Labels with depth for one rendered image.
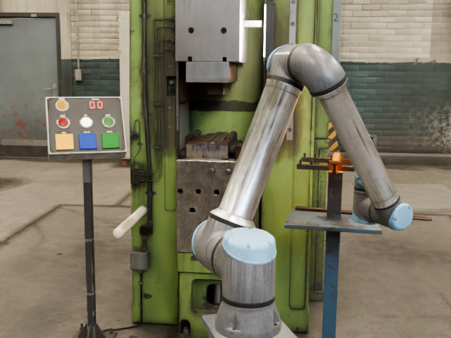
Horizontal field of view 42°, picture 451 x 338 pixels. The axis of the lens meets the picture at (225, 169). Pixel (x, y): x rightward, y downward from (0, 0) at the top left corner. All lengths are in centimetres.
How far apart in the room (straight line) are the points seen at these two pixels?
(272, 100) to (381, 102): 703
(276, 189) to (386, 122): 599
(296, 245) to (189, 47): 110
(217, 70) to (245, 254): 132
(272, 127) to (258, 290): 49
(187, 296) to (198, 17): 132
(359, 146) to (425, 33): 715
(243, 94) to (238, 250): 172
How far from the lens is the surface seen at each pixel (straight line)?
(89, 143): 269
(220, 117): 323
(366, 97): 874
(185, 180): 275
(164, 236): 305
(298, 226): 250
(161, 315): 320
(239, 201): 177
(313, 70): 171
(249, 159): 177
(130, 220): 276
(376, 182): 187
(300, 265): 303
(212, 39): 275
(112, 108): 278
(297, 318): 312
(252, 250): 160
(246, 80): 321
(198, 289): 294
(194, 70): 276
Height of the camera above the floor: 132
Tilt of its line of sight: 9 degrees down
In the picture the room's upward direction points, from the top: 1 degrees clockwise
